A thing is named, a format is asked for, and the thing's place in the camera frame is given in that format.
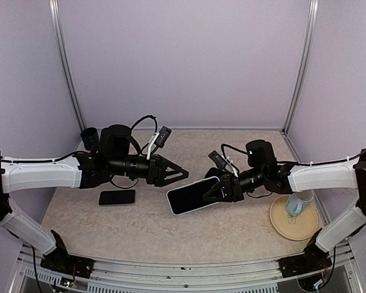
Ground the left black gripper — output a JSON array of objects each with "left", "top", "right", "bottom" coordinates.
[{"left": 109, "top": 154, "right": 189, "bottom": 187}]

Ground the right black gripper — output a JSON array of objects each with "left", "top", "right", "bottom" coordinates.
[{"left": 203, "top": 166, "right": 267, "bottom": 202}]

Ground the black phone purple edge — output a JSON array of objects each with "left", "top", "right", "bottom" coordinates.
[{"left": 168, "top": 177, "right": 217, "bottom": 214}]

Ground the light blue phone case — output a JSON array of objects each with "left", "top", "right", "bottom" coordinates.
[{"left": 166, "top": 176, "right": 220, "bottom": 217}]

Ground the black phone silver edge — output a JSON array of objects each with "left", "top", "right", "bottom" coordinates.
[{"left": 98, "top": 189, "right": 135, "bottom": 206}]

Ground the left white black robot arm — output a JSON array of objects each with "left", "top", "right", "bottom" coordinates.
[{"left": 0, "top": 125, "right": 188, "bottom": 272}]

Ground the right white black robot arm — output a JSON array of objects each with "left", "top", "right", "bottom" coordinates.
[{"left": 203, "top": 140, "right": 366, "bottom": 271}]

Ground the light blue mug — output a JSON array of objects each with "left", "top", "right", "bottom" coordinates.
[{"left": 286, "top": 190, "right": 314, "bottom": 217}]

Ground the dark green cup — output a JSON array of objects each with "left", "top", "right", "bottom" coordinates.
[{"left": 80, "top": 127, "right": 99, "bottom": 151}]

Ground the beige round plate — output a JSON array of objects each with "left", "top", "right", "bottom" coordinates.
[{"left": 269, "top": 196, "right": 319, "bottom": 241}]

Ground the front aluminium rail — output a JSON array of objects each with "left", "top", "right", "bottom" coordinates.
[{"left": 9, "top": 241, "right": 362, "bottom": 293}]

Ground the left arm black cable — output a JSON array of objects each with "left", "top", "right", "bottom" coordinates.
[{"left": 0, "top": 151, "right": 86, "bottom": 164}]

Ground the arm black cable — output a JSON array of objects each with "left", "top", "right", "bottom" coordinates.
[
  {"left": 0, "top": 151, "right": 86, "bottom": 164},
  {"left": 277, "top": 148, "right": 366, "bottom": 167}
]

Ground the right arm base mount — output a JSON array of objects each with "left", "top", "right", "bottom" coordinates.
[{"left": 278, "top": 246, "right": 332, "bottom": 278}]

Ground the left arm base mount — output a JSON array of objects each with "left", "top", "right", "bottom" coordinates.
[{"left": 40, "top": 248, "right": 95, "bottom": 279}]

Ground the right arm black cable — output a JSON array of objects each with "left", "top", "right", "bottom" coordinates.
[{"left": 277, "top": 148, "right": 366, "bottom": 167}]

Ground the left aluminium frame post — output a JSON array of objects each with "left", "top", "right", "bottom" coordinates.
[{"left": 49, "top": 0, "right": 86, "bottom": 131}]

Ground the aluminium frame post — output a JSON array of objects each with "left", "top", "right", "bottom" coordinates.
[
  {"left": 282, "top": 0, "right": 319, "bottom": 136},
  {"left": 49, "top": 0, "right": 86, "bottom": 131}
]

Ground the right aluminium frame post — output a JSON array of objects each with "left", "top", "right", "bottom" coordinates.
[{"left": 282, "top": 0, "right": 319, "bottom": 136}]

